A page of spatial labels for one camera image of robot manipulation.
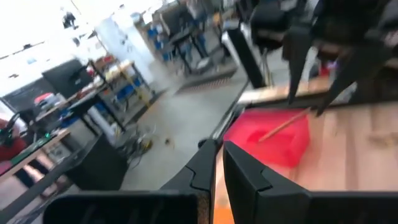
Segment grey desk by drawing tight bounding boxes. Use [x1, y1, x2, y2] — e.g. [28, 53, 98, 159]
[0, 118, 105, 224]

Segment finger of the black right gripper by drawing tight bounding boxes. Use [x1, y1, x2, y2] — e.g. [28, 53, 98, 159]
[315, 46, 396, 118]
[282, 26, 312, 105]

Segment gold fork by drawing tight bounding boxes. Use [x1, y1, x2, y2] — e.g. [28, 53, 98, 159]
[257, 106, 312, 144]

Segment tangled floor cables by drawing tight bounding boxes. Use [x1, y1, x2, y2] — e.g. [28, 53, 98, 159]
[119, 124, 155, 162]

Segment red plastic bin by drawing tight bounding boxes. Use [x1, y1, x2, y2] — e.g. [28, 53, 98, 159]
[222, 108, 312, 169]

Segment wooden workbench with black legs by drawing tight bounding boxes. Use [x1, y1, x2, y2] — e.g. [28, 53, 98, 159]
[32, 60, 156, 134]

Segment black floor mat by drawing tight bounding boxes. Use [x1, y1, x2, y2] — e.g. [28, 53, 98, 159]
[177, 67, 237, 94]

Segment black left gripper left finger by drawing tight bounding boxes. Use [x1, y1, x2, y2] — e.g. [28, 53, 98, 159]
[160, 139, 218, 224]

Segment black office chair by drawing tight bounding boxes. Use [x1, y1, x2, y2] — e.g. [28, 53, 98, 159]
[249, 0, 295, 86]

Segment black monitor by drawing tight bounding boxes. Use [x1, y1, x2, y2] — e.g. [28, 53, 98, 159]
[41, 58, 95, 100]

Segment orange plastic bin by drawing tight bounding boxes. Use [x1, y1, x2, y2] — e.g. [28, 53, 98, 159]
[213, 146, 236, 224]

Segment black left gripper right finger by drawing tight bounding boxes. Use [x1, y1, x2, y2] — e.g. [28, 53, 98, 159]
[223, 141, 312, 224]

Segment black cabinet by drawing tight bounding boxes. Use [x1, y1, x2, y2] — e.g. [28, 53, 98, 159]
[64, 133, 129, 191]

